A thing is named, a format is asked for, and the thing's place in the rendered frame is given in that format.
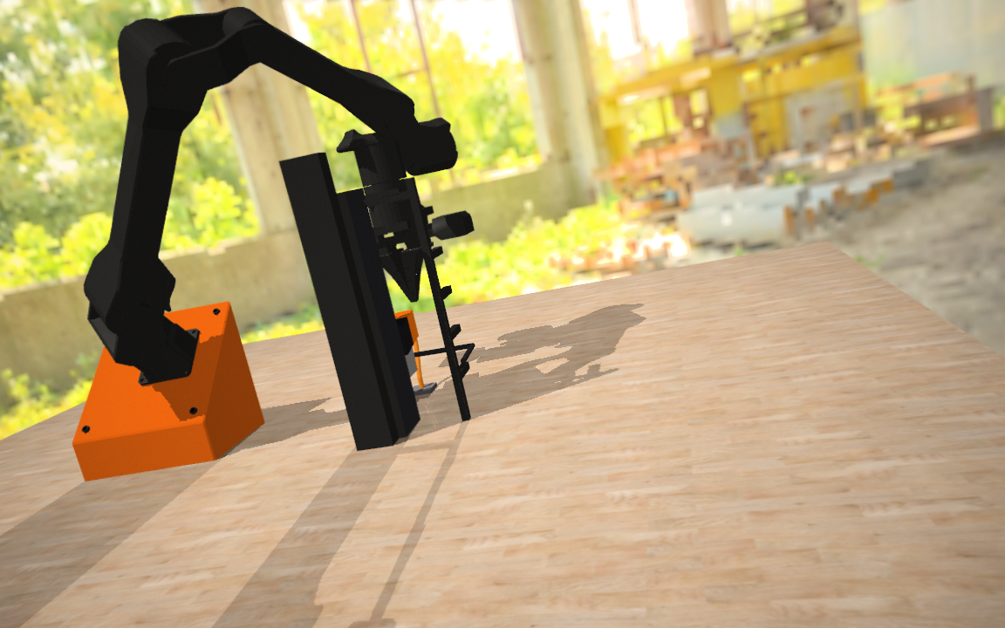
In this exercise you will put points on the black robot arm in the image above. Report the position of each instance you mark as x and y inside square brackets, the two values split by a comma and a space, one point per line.
[166, 68]

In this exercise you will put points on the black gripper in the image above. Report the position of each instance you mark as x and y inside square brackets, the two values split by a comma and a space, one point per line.
[404, 266]

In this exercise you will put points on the orange power plug with cord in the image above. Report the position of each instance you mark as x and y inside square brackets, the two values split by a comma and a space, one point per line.
[409, 334]

